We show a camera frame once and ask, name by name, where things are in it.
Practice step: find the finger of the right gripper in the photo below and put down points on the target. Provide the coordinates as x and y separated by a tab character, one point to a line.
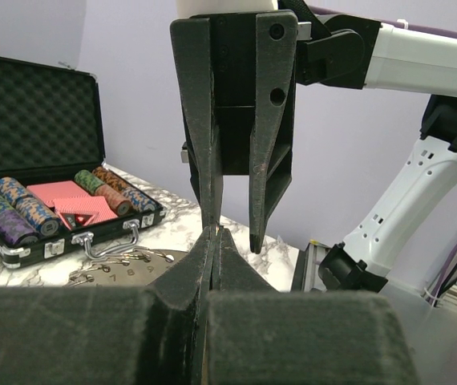
276	39
191	44

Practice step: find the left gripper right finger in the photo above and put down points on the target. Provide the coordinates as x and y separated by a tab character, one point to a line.
256	335

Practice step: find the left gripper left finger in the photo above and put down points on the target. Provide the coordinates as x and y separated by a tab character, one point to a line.
109	334

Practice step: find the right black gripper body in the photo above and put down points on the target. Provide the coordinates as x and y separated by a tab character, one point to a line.
333	49

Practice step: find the large metal keyring disc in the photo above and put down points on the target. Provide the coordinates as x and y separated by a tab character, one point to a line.
138	267

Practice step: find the pink playing card deck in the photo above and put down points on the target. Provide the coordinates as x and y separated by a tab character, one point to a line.
73	205

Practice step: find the black poker chip case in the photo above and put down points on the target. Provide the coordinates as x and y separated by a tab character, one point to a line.
50	129

